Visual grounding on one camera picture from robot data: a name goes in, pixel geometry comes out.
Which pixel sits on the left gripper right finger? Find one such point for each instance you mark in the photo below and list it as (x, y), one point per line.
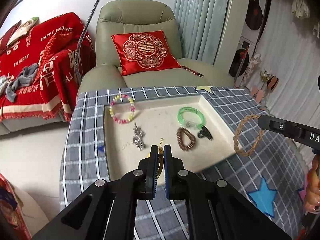
(215, 210)

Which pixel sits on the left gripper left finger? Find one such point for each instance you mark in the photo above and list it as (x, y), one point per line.
(106, 210)

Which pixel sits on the silver heart key pendant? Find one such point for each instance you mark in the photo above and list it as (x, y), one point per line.
(138, 137)

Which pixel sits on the black hair claw clip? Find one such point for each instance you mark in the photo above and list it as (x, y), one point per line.
(204, 133)

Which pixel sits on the green plastic bangle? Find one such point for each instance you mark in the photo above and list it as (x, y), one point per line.
(190, 117)

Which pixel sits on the grey jewelry tray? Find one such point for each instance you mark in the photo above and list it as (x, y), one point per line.
(158, 119)

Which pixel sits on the person right hand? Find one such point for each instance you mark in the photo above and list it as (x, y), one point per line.
(311, 202)

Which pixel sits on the blue star sticker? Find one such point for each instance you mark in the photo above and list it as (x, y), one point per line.
(263, 198)

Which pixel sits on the grey checked tablecloth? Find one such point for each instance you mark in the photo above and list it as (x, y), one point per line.
(275, 160)

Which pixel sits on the pink slippers rack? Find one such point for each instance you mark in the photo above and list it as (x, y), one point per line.
(269, 84)

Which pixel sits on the white sheer curtain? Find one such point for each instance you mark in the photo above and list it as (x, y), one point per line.
(290, 52)

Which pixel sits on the lower washing machine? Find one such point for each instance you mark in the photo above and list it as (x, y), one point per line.
(241, 60)

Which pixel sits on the washing machine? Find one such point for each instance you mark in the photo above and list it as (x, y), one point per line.
(241, 60)
(253, 20)

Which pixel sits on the yellow star sticker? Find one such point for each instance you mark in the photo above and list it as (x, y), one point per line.
(207, 89)

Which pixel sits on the upper washing machine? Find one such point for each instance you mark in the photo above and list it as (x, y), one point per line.
(253, 20)

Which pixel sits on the grey cloth on sofa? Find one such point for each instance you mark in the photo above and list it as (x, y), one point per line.
(24, 79)

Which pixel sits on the sofa with red blanket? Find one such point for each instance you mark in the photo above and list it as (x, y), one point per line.
(52, 95)

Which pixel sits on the red embroidered cushion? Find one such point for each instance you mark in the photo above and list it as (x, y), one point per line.
(143, 52)

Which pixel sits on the white cloth on sofa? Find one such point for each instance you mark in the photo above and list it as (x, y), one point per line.
(4, 81)

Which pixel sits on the teal curtain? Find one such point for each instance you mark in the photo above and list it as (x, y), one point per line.
(200, 24)

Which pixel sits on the green recliner armchair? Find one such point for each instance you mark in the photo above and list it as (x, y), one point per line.
(138, 16)

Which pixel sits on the sofa throw pillows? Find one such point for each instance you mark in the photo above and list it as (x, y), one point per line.
(16, 31)

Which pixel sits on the flexible phone holder stand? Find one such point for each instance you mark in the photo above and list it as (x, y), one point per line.
(80, 41)

